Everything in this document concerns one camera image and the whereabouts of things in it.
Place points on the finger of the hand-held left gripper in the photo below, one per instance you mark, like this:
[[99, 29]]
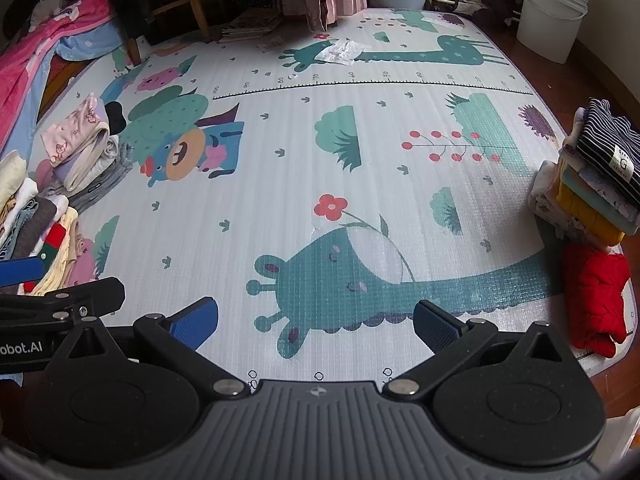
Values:
[[20, 274], [50, 305]]

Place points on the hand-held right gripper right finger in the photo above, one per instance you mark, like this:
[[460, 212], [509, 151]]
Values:
[[436, 327]]

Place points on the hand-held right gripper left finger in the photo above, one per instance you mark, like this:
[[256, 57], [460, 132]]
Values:
[[197, 322]]

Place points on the pile of assorted clothes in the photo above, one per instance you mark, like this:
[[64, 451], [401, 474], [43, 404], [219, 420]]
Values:
[[30, 220]]

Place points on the grey folded garment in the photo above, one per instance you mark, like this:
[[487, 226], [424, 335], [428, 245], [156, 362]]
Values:
[[102, 180]]

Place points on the pink printed folded garment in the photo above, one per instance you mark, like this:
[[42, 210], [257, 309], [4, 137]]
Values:
[[75, 130]]

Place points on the red padded garment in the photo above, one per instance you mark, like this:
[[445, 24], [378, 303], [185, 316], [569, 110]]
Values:
[[595, 295]]

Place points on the white printed folded garment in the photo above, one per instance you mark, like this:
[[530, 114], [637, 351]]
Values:
[[547, 195]]

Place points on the black folded garment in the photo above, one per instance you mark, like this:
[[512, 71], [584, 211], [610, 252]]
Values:
[[118, 117]]

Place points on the yellow folded garment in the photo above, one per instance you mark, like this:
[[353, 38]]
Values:
[[580, 210]]

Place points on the cartoon printed play mat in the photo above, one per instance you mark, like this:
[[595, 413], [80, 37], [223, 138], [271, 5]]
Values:
[[300, 160]]

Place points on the pale blue folded garment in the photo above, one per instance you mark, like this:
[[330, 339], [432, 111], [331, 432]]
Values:
[[600, 196]]

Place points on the pink and blue blanket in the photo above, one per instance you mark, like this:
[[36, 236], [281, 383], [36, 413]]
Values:
[[30, 55]]

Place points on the navy striped folded garment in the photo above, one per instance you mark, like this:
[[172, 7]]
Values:
[[605, 135]]

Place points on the white crumpled paper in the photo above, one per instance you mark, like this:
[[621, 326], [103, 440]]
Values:
[[342, 52]]

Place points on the stack of magazines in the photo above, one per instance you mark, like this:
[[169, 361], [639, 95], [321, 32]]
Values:
[[250, 27]]

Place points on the white plastic bucket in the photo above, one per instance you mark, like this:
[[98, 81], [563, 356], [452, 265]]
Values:
[[547, 25]]

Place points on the white crumpled cloth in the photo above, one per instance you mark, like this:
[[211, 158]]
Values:
[[472, 2]]

